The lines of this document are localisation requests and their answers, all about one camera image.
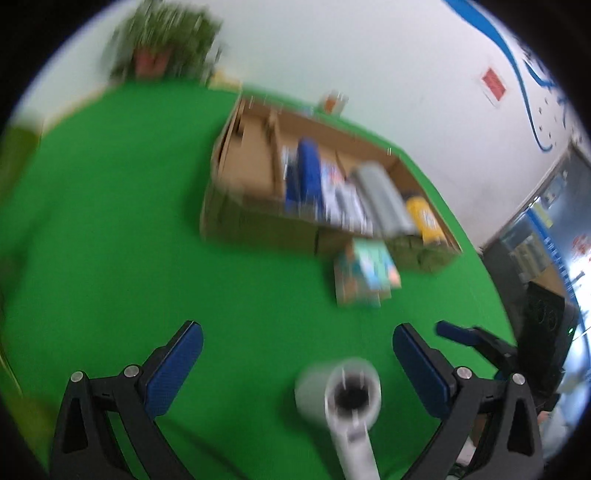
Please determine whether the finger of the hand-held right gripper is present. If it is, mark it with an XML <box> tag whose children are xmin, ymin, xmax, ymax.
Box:
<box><xmin>436</xmin><ymin>320</ymin><xmax>518</xmax><ymax>366</ymax></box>

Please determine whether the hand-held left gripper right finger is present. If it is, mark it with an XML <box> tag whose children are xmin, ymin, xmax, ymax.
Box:
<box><xmin>392</xmin><ymin>322</ymin><xmax>546</xmax><ymax>480</ymax></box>

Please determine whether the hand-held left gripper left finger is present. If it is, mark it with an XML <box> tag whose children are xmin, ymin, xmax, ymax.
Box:
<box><xmin>48</xmin><ymin>320</ymin><xmax>205</xmax><ymax>480</ymax></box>

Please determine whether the white hair dryer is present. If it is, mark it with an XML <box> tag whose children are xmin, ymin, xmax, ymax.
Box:
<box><xmin>294</xmin><ymin>356</ymin><xmax>384</xmax><ymax>480</ymax></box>

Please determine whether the cardboard box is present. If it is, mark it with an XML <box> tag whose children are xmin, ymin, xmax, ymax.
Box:
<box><xmin>199</xmin><ymin>95</ymin><xmax>462</xmax><ymax>273</ymax></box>

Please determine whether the dark framed window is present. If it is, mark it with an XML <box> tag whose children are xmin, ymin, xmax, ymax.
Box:
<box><xmin>480</xmin><ymin>138</ymin><xmax>591</xmax><ymax>324</ymax></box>

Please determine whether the pastel puzzle cube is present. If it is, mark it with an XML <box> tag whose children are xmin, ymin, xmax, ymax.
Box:
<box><xmin>333</xmin><ymin>237</ymin><xmax>402</xmax><ymax>309</ymax></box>

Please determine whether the yellow bottle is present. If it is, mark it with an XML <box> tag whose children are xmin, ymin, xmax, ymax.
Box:
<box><xmin>405</xmin><ymin>194</ymin><xmax>446</xmax><ymax>247</ymax></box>

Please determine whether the green tablecloth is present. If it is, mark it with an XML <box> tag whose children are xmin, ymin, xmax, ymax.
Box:
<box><xmin>0</xmin><ymin>80</ymin><xmax>518</xmax><ymax>480</ymax></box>

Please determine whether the colourful printed flat box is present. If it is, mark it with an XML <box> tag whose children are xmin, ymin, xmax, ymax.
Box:
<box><xmin>281</xmin><ymin>148</ymin><xmax>375</xmax><ymax>234</ymax></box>

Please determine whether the blue plastic object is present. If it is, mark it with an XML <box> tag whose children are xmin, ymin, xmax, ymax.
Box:
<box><xmin>283</xmin><ymin>137</ymin><xmax>324</xmax><ymax>214</ymax></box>

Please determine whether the small orange pot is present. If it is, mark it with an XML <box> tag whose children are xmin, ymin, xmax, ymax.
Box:
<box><xmin>321</xmin><ymin>90</ymin><xmax>349</xmax><ymax>116</ymax></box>

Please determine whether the potted plant with orange pot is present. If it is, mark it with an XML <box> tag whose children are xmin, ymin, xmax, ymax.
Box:
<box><xmin>106</xmin><ymin>0</ymin><xmax>227</xmax><ymax>86</ymax></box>

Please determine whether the red wall sign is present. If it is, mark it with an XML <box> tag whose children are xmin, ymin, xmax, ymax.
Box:
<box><xmin>480</xmin><ymin>67</ymin><xmax>509</xmax><ymax>104</ymax></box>

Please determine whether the blue wall decal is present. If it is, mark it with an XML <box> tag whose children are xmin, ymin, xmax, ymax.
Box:
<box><xmin>443</xmin><ymin>0</ymin><xmax>573</xmax><ymax>153</ymax></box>

